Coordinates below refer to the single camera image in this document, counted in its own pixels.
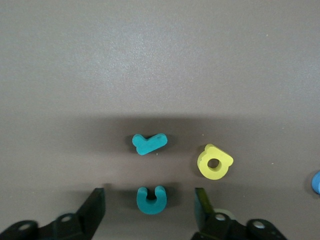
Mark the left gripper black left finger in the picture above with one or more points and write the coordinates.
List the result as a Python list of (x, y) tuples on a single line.
[(92, 212)]

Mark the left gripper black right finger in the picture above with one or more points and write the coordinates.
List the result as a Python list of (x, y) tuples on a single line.
[(203, 207)]

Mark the yellow foam letter a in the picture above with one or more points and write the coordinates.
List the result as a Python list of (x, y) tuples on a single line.
[(213, 174)]

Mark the teal foam letter c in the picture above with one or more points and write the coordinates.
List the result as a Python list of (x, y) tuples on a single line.
[(151, 208)]

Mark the teal foam letter r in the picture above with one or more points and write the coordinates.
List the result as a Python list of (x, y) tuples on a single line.
[(150, 145)]

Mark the blue foam letter a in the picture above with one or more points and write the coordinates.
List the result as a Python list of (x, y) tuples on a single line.
[(316, 182)]

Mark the brown table cover sheet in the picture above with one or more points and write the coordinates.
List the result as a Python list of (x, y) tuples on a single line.
[(160, 62)]

